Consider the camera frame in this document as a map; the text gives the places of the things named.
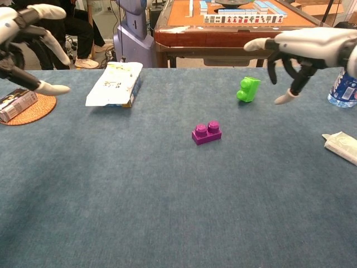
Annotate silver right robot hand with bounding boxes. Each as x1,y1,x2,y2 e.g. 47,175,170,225
243,27,357,106

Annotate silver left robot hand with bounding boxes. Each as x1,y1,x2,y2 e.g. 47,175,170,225
0,3,72,96

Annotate green toy brick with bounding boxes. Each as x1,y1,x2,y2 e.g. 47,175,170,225
236,76,262,103

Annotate purple toy brick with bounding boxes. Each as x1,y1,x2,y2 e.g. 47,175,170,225
191,120,223,146

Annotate black tripod stand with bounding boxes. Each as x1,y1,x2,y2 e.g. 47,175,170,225
320,0,335,28

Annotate person in black trousers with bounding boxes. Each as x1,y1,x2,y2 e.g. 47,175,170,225
16,0,70,70

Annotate blue plastic water bottle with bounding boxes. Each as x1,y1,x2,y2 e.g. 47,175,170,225
327,66,357,108

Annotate seated person in dark trousers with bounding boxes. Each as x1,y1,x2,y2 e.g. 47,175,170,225
60,0,114,70

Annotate row of face-up mahjong tiles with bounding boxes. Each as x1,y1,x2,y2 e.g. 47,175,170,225
203,14,284,25

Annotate small black carton box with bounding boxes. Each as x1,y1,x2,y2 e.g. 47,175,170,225
0,88,38,123

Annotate round woven orange coaster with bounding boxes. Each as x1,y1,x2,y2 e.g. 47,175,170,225
0,92,57,126

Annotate brown mahjong table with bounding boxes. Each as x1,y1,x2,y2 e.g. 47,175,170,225
153,0,336,69

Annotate pale green wipes packet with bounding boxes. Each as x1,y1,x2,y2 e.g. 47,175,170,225
321,131,357,166

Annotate white snack bag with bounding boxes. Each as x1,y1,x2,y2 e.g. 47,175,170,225
85,61,144,108

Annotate blue felt table cloth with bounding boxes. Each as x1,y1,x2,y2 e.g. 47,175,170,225
0,66,357,268

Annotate thin black hanging cable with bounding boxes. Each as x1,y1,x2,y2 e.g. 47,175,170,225
118,0,127,63

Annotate blue robot pedestal base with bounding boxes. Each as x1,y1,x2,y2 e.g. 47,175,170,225
113,0,157,69

